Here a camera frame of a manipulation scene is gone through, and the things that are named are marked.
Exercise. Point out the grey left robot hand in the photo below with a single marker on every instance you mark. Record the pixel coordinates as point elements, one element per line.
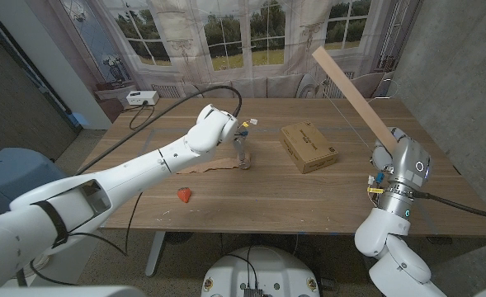
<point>242,150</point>

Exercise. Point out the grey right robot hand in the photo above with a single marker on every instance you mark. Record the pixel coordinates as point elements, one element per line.
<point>407,165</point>

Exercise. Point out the beige arm wrap bandage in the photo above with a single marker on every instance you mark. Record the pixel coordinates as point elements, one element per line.
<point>209,166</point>

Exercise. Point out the long wooden stick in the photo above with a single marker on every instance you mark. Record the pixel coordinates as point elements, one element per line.
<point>354,97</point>

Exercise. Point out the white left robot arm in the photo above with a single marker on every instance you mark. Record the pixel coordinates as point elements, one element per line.
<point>123,177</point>

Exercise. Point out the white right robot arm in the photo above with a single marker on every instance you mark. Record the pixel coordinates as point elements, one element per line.
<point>387,243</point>

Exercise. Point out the brown cardboard box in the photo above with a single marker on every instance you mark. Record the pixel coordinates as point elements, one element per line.
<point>308,144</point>

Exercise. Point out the red toy strawberry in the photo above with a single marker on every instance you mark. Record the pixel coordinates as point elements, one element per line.
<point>184,194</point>

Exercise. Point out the white power strip box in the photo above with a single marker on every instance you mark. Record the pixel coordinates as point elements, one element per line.
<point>142,97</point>

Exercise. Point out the printed window backdrop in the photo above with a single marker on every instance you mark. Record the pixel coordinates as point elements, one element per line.
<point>246,41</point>

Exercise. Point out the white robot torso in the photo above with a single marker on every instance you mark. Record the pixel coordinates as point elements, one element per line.
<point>259,272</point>

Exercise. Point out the grey table leg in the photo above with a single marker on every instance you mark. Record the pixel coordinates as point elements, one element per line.
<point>155,251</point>

